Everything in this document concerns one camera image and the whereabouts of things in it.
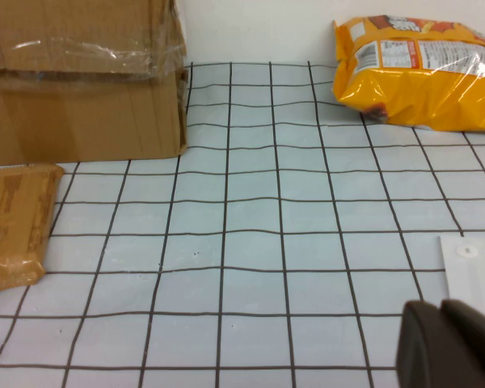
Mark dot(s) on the white flat sheet with hole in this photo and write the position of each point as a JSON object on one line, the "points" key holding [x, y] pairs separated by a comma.
{"points": [[477, 275]]}

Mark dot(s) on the yellow orange chip bag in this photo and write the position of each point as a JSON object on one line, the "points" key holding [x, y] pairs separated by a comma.
{"points": [[408, 97]]}

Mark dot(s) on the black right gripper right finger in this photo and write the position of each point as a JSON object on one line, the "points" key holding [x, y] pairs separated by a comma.
{"points": [[479, 339]]}

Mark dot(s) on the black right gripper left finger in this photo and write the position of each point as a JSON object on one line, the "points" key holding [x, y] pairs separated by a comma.
{"points": [[424, 351]]}

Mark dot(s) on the brown foil snack bar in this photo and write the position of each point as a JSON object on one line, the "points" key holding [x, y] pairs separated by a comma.
{"points": [[16, 226]]}

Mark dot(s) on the white black grid tablecloth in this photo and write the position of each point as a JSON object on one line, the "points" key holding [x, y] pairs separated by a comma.
{"points": [[266, 242]]}

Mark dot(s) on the open cardboard box blue label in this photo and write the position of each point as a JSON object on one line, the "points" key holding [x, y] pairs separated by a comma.
{"points": [[85, 121]]}

